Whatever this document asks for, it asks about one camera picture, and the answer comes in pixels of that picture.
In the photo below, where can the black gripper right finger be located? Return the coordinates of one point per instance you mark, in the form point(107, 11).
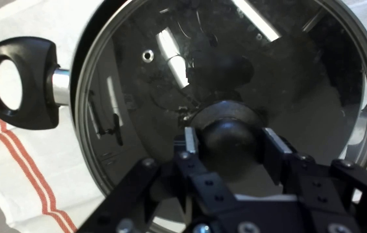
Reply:
point(321, 189)

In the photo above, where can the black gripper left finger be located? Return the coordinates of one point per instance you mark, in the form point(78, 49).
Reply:
point(200, 185)

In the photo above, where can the glass lid with black knob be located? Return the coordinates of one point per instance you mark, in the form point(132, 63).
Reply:
point(230, 137)

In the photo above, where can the white towel with red stripes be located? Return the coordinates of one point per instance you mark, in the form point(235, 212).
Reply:
point(41, 172)

